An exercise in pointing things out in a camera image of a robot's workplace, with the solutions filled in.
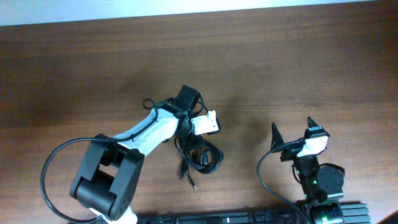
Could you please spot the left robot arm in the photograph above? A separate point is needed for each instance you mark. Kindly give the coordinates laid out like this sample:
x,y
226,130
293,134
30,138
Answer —
x,y
107,178

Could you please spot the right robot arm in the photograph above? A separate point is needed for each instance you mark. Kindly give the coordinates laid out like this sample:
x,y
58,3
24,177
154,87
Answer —
x,y
322,184

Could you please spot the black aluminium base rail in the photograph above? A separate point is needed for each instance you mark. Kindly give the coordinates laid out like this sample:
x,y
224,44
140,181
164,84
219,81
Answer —
x,y
352,213

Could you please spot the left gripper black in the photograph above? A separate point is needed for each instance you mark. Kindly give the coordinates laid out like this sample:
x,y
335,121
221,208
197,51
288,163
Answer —
x,y
192,143

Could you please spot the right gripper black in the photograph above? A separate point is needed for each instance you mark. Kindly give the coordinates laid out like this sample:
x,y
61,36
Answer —
x,y
292,153

